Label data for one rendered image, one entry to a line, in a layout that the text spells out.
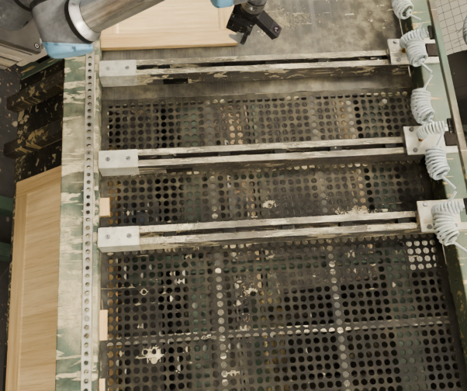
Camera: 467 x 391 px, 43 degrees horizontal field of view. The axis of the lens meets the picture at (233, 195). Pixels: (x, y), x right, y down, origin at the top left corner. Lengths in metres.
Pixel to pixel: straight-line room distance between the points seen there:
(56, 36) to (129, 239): 0.65
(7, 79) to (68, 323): 1.57
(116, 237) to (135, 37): 0.75
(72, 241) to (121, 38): 0.77
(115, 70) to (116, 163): 0.34
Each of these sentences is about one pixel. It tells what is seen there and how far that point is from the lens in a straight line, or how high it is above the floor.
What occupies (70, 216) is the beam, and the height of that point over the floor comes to 0.84.
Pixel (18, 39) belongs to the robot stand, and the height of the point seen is 1.04.
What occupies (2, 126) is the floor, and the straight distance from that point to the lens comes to 2.99.
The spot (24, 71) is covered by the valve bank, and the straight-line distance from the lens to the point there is 2.35.
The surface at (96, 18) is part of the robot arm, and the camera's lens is 1.51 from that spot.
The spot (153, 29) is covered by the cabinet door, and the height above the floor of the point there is 1.04.
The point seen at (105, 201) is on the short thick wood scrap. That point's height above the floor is 0.91.
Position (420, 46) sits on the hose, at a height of 1.87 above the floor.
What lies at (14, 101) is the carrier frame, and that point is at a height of 0.26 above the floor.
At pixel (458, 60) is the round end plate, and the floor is 1.88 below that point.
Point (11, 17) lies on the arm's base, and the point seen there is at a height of 1.08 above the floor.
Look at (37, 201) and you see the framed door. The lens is 2.47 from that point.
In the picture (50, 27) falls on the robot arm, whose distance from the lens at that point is 1.57.
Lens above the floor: 2.22
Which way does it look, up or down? 30 degrees down
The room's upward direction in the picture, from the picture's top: 74 degrees clockwise
